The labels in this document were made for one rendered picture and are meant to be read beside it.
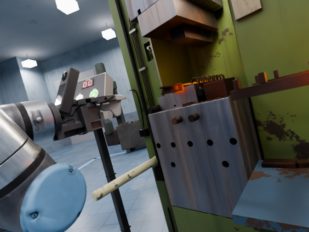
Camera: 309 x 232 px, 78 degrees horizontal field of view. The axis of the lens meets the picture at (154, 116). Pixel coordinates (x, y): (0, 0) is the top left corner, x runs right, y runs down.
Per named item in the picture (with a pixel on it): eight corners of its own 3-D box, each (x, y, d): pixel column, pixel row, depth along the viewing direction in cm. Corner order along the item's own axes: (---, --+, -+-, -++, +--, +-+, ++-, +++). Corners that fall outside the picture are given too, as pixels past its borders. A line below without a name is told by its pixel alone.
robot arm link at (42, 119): (13, 107, 41) (25, 97, 35) (37, 103, 45) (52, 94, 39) (25, 146, 42) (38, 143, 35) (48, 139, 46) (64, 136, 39)
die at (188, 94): (198, 102, 76) (193, 82, 76) (161, 111, 90) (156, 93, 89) (233, 91, 107) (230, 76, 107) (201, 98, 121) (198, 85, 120)
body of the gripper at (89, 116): (93, 129, 54) (48, 142, 45) (85, 99, 53) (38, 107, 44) (108, 125, 49) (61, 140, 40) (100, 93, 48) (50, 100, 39)
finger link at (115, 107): (129, 113, 56) (100, 120, 51) (124, 94, 56) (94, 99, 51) (135, 112, 54) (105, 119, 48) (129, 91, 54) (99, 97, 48)
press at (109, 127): (134, 137, 701) (114, 62, 686) (124, 143, 612) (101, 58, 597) (116, 141, 719) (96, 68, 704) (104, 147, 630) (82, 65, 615)
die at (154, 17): (176, 14, 74) (170, -9, 74) (142, 37, 88) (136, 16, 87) (218, 29, 105) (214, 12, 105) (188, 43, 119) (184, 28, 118)
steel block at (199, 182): (258, 224, 65) (228, 96, 62) (171, 205, 90) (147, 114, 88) (282, 161, 106) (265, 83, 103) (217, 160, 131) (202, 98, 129)
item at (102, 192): (98, 203, 83) (95, 192, 83) (92, 201, 87) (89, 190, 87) (160, 164, 116) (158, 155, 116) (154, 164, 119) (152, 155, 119)
